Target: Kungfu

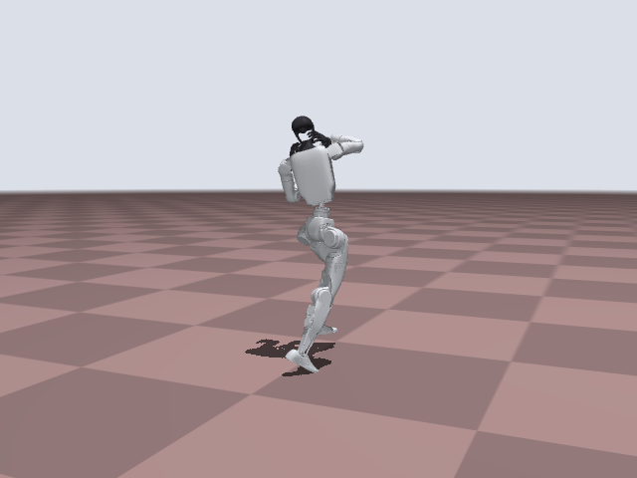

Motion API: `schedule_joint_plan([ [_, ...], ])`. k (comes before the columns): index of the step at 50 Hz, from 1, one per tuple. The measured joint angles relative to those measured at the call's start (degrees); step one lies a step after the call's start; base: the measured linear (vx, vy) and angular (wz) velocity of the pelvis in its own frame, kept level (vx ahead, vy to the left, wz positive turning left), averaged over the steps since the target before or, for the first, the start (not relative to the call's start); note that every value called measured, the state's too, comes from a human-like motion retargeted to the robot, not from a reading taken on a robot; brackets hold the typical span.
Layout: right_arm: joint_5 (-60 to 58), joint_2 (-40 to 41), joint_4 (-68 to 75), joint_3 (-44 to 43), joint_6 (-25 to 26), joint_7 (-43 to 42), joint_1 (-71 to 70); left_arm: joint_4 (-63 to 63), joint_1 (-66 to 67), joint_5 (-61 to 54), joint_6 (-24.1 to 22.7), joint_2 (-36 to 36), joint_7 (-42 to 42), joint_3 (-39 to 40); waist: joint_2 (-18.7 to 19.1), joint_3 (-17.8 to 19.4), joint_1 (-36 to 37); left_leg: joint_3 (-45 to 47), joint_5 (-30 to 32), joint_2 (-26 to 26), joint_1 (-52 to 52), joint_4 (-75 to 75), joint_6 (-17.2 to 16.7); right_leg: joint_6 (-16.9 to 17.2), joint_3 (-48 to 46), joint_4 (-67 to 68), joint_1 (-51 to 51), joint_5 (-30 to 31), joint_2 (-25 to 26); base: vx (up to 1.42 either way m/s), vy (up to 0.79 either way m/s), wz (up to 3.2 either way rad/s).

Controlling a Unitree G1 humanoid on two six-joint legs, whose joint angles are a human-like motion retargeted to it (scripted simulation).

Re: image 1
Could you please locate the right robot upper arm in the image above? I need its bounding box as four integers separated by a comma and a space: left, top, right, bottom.
326, 141, 363, 160

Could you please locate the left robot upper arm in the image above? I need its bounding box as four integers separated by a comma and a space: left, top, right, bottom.
279, 157, 301, 203

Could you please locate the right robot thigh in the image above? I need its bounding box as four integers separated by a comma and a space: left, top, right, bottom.
311, 226, 348, 304

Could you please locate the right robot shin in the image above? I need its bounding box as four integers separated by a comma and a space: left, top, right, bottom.
298, 290, 333, 358

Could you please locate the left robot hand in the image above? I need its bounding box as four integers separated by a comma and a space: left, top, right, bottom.
290, 142, 302, 157

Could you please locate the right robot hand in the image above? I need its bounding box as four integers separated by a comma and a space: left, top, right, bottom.
308, 131, 331, 147

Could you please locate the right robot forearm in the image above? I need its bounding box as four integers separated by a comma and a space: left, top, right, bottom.
330, 133, 362, 143

